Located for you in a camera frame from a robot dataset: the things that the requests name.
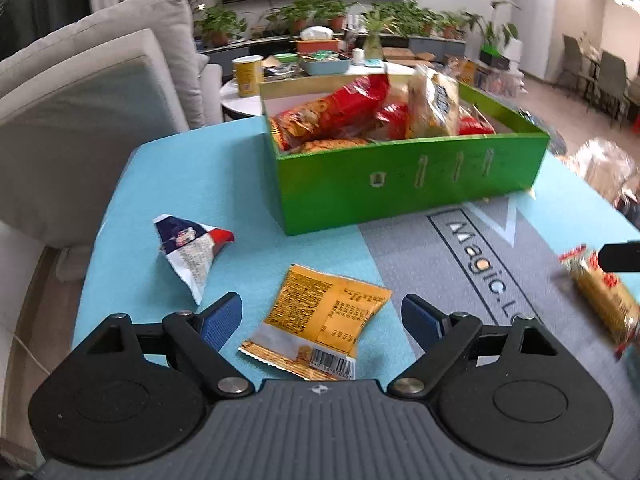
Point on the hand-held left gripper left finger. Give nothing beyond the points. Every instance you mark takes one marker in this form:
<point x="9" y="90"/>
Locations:
<point x="220" y="321"/>

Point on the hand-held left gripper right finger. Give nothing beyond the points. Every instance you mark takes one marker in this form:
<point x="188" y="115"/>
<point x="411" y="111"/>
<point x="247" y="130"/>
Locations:
<point x="421" y="322"/>

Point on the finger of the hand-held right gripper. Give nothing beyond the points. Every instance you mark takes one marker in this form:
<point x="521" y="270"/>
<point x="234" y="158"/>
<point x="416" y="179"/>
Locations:
<point x="622" y="257"/>

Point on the yellow red-edged snack packet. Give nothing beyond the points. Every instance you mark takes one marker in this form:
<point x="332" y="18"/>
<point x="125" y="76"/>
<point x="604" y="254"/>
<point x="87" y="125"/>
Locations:
<point x="605" y="300"/>

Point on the orange snack packet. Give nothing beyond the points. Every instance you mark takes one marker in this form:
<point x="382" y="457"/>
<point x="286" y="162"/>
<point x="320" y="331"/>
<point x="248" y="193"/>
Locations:
<point x="320" y="310"/>

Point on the green cardboard box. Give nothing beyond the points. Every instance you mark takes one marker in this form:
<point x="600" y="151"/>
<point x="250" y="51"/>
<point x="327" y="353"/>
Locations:
<point x="400" y="185"/>

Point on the red yellow noodle snack bag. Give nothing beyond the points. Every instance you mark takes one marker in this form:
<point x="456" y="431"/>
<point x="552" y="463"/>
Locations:
<point x="330" y="110"/>

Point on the blue white red snack packet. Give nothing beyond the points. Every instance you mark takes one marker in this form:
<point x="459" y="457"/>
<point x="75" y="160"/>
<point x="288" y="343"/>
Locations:
<point x="190" y="255"/>

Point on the clear plastic bag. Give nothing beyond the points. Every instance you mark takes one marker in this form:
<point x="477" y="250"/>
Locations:
<point x="605" y="165"/>

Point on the red stool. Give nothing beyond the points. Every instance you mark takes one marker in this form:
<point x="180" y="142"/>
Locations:
<point x="635" y="124"/>

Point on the dark round coffee table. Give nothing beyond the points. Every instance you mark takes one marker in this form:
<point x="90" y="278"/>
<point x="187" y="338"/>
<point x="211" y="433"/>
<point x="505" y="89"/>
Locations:
<point x="547" y="132"/>

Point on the grey dining chair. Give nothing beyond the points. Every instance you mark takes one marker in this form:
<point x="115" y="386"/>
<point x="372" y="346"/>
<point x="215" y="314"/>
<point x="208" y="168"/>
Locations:
<point x="610" y="80"/>
<point x="575" y="62"/>

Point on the white round side table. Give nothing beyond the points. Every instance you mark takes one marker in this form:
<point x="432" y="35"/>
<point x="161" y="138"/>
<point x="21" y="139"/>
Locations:
<point x="240" y="105"/>

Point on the pale yellow snack bag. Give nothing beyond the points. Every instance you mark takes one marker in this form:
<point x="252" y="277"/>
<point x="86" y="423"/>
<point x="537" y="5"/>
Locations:
<point x="430" y="105"/>

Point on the black and green box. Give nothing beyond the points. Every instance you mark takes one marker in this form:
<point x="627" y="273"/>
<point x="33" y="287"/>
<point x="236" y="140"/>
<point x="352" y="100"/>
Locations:
<point x="495" y="56"/>

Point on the yellow canister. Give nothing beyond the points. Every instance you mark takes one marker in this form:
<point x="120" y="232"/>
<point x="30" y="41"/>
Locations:
<point x="247" y="77"/>

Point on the grey sofa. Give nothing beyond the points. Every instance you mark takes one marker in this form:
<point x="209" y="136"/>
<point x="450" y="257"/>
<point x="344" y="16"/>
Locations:
<point x="90" y="110"/>

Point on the ceiling light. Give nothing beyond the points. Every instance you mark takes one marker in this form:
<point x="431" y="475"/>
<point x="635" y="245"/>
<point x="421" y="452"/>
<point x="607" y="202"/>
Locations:
<point x="625" y="0"/>

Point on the large-leaf potted plant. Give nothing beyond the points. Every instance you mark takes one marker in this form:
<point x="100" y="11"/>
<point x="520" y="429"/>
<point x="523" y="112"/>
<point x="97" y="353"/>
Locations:
<point x="500" y="27"/>

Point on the open cardboard box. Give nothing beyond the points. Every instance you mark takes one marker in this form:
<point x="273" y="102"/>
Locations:
<point x="407" y="55"/>

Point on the white cup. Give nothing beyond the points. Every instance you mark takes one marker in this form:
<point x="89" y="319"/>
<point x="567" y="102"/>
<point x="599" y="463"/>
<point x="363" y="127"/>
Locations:
<point x="358" y="57"/>

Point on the teal tray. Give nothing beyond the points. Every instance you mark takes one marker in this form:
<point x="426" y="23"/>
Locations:
<point x="325" y="66"/>

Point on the glass vase with plant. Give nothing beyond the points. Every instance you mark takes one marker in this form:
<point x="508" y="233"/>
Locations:
<point x="374" y="45"/>

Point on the orange tissue box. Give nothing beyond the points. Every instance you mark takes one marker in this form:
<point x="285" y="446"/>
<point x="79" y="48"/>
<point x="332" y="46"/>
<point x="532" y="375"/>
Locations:
<point x="317" y="42"/>

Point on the row of potted plants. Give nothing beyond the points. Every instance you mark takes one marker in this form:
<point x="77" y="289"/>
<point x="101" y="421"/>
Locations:
<point x="300" y="12"/>

